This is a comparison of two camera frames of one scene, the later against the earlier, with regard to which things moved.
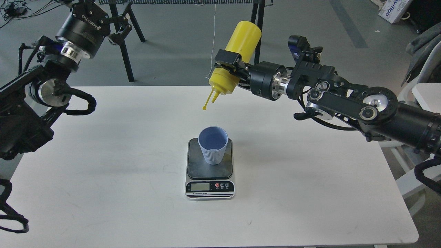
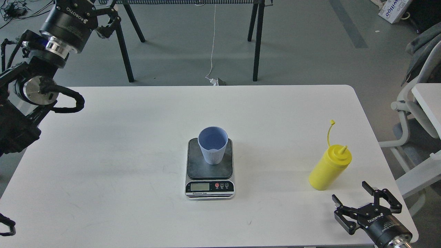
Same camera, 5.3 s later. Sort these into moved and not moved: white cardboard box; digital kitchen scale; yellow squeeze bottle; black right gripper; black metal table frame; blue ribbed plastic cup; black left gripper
Moved: black right gripper; yellow squeeze bottle; black left gripper
Not moved: digital kitchen scale; black metal table frame; blue ribbed plastic cup; white cardboard box
